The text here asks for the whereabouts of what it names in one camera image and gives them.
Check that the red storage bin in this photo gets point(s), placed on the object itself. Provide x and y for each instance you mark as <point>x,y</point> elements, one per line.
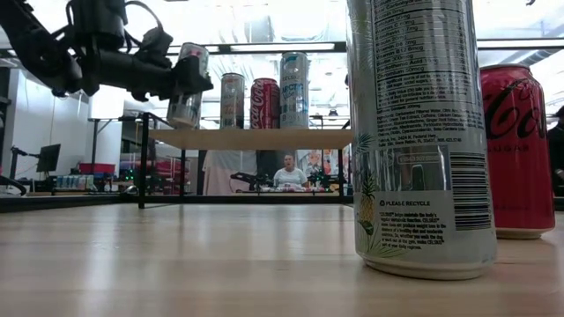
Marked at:
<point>97,168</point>

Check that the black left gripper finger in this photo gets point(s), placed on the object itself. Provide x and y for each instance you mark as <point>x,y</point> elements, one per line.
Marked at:
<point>191,77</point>

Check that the small dark monitor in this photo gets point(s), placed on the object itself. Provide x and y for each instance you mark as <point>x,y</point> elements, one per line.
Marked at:
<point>48,157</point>

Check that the long ceiling light fixture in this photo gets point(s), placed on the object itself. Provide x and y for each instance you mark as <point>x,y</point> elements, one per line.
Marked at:
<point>340,46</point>

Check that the white Celsius peach can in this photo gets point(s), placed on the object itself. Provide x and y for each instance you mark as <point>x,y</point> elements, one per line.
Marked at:
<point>185,112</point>

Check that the black metal rig frame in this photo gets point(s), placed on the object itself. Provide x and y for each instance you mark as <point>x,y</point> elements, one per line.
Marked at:
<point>66,201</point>

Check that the white Celsius Arctic can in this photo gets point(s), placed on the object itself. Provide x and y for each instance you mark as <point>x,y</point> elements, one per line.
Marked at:
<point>294,92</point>

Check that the white Celsius tropical can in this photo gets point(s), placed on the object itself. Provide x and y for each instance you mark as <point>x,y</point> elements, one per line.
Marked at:
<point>232,103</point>
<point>418,132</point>

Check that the person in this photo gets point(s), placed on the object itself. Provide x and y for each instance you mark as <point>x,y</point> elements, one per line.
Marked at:
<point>290,176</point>

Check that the black background robot arm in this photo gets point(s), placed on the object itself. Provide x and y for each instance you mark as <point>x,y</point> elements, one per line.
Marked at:
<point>319,178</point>
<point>251,178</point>

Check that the wooden shelf with black frame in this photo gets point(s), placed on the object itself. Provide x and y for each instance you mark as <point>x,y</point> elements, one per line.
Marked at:
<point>264,139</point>

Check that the row of blue cans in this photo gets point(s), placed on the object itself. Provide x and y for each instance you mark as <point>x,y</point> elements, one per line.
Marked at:
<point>72,181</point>

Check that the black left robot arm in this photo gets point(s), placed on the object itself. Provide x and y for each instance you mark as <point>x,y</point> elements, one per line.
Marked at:
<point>35,48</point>

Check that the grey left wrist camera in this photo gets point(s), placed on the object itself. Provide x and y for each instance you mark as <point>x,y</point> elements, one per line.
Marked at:
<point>156,42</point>

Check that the red Coca-Cola can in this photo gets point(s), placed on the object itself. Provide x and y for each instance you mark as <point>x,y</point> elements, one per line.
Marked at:
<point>515,149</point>
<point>264,103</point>

